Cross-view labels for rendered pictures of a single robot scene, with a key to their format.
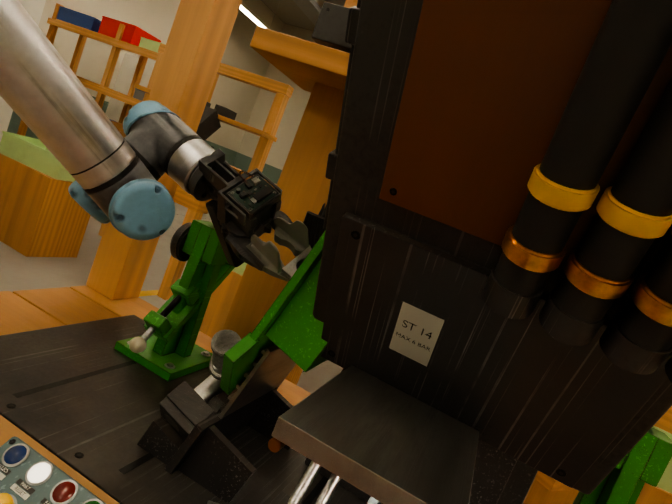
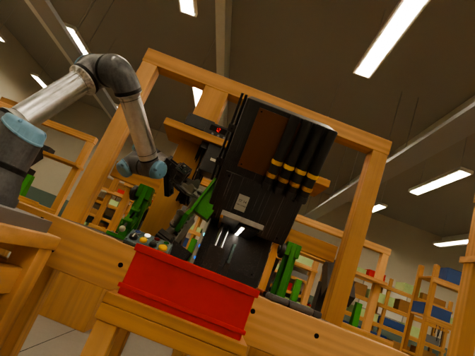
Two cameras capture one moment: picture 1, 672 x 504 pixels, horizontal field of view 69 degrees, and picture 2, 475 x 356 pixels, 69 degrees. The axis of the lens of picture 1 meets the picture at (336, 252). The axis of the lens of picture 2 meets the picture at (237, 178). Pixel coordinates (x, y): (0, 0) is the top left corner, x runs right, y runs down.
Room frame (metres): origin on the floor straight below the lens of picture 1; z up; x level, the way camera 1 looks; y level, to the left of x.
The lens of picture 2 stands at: (-0.79, 0.35, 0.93)
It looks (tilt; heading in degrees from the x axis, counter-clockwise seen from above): 15 degrees up; 343
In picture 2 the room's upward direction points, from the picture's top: 21 degrees clockwise
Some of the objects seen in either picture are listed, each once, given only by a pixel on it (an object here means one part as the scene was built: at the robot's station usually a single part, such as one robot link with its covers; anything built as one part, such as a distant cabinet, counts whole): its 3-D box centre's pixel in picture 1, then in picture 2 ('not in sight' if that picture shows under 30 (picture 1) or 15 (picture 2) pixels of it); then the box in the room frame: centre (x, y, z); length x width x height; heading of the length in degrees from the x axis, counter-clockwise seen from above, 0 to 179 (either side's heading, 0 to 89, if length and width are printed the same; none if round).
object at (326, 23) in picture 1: (357, 36); (199, 125); (0.95, 0.11, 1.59); 0.15 x 0.07 x 0.07; 72
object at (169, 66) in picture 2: not in sight; (266, 104); (0.94, -0.19, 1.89); 1.50 x 0.09 x 0.09; 72
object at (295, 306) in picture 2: not in sight; (291, 304); (0.29, -0.34, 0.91); 0.20 x 0.11 x 0.03; 80
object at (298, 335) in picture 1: (320, 305); (207, 203); (0.62, -0.01, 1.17); 0.13 x 0.12 x 0.20; 72
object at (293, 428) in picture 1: (406, 408); (237, 227); (0.53, -0.14, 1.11); 0.39 x 0.16 x 0.03; 162
